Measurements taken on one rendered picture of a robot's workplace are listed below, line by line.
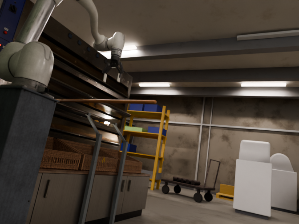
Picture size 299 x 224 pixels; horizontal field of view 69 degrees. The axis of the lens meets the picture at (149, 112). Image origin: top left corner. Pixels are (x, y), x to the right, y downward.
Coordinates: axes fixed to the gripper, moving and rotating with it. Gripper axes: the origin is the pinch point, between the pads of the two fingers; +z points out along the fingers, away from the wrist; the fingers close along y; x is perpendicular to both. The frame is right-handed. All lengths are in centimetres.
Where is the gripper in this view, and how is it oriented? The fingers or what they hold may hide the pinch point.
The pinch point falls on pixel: (111, 80)
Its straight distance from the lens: 181.1
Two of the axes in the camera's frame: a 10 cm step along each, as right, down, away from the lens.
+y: 9.0, 0.6, -4.3
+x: 4.1, 2.0, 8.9
